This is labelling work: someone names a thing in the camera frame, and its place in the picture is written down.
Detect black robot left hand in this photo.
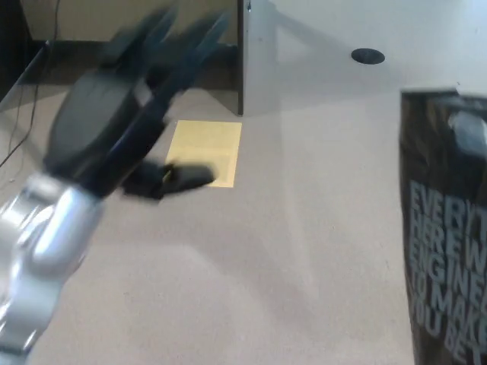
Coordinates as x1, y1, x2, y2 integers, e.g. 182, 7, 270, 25
41, 7, 234, 201

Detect black printed plastic bag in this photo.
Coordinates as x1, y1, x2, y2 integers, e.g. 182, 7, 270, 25
398, 87, 487, 365

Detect dark cabinet with glossy edge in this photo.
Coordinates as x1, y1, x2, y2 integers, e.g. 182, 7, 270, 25
0, 0, 51, 112

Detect yellow paper sheet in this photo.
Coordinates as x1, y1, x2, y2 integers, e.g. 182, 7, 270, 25
166, 119, 243, 189

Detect dark desk side panel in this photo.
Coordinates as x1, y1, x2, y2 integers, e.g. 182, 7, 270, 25
236, 0, 281, 117

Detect black round floor cover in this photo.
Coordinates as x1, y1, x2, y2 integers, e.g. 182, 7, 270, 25
350, 48, 386, 65

